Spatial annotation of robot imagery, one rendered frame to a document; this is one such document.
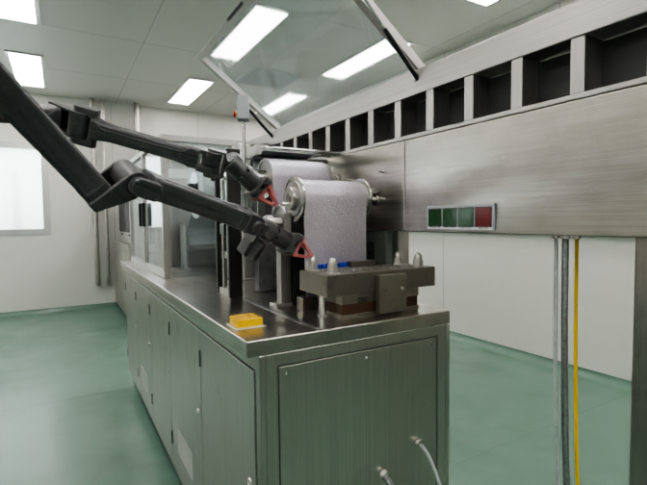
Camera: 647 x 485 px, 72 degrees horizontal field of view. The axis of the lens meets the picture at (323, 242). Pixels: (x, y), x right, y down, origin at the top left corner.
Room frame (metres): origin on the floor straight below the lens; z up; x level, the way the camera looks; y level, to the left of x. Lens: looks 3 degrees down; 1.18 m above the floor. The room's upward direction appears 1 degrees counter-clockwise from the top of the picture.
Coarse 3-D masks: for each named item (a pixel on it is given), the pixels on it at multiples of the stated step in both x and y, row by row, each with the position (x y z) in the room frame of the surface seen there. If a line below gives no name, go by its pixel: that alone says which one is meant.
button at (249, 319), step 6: (234, 318) 1.18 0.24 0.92; (240, 318) 1.17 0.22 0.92; (246, 318) 1.17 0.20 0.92; (252, 318) 1.17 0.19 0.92; (258, 318) 1.18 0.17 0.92; (234, 324) 1.17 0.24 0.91; (240, 324) 1.15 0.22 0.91; (246, 324) 1.16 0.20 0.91; (252, 324) 1.17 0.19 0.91; (258, 324) 1.18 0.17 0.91
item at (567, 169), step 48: (624, 96) 0.91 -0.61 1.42; (432, 144) 1.37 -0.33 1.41; (480, 144) 1.22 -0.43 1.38; (528, 144) 1.09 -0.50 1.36; (576, 144) 0.99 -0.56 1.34; (624, 144) 0.91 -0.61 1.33; (384, 192) 1.58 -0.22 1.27; (432, 192) 1.37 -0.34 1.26; (480, 192) 1.22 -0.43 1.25; (528, 192) 1.09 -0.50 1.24; (576, 192) 0.99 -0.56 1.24; (624, 192) 0.91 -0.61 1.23
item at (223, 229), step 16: (224, 176) 1.63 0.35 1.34; (224, 192) 1.75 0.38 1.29; (240, 192) 1.64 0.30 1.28; (224, 224) 1.67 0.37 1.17; (224, 240) 1.71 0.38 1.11; (240, 240) 1.64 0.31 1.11; (224, 256) 1.71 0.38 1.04; (240, 256) 1.64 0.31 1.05; (224, 272) 1.71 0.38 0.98; (240, 272) 1.64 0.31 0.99; (224, 288) 1.70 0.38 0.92; (240, 288) 1.64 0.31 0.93
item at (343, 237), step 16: (304, 224) 1.40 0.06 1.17; (320, 224) 1.43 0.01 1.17; (336, 224) 1.46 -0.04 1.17; (352, 224) 1.49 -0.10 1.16; (320, 240) 1.43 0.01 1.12; (336, 240) 1.46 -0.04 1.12; (352, 240) 1.49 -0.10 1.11; (320, 256) 1.43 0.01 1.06; (336, 256) 1.46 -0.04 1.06; (352, 256) 1.49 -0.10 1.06
